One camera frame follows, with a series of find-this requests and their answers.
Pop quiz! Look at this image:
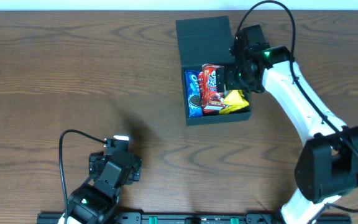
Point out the small yellow snack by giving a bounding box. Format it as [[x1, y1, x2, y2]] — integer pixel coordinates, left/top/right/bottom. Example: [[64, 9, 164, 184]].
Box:
[[223, 90, 249, 106]]

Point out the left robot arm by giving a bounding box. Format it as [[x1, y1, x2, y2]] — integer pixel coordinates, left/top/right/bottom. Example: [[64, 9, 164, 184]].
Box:
[[58, 150, 142, 223]]

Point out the red Hello Panda snack pack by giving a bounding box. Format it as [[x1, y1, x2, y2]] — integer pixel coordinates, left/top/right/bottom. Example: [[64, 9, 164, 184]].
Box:
[[202, 63, 225, 116]]

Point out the right black cable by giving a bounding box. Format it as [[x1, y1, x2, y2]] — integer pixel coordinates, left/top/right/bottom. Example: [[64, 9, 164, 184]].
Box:
[[235, 0, 358, 214]]

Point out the blue Oreo cookie pack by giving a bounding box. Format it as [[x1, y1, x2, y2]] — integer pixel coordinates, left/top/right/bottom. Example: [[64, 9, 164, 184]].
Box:
[[185, 70, 203, 118]]

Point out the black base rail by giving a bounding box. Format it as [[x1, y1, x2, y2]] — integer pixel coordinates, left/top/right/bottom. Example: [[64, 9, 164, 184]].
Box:
[[36, 212, 352, 224]]

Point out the black cable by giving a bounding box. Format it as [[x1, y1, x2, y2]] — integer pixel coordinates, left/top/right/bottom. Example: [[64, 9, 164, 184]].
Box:
[[235, 0, 358, 214], [58, 129, 108, 224]]

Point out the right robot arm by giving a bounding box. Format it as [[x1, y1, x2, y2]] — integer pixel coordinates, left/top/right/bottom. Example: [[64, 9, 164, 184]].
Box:
[[218, 44, 358, 223]]

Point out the yellow nut snack bag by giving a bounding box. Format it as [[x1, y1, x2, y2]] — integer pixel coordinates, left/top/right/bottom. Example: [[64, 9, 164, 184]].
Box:
[[219, 105, 249, 115]]

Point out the dark green box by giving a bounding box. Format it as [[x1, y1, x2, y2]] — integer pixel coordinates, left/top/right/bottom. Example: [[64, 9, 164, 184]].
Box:
[[176, 16, 252, 126]]

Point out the left black cable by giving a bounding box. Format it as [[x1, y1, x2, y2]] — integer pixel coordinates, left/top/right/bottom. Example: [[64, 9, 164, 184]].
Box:
[[58, 129, 108, 224]]

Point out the red dried fruit snack bag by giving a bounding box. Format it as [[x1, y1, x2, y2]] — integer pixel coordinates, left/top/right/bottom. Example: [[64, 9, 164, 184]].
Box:
[[198, 72, 204, 99]]

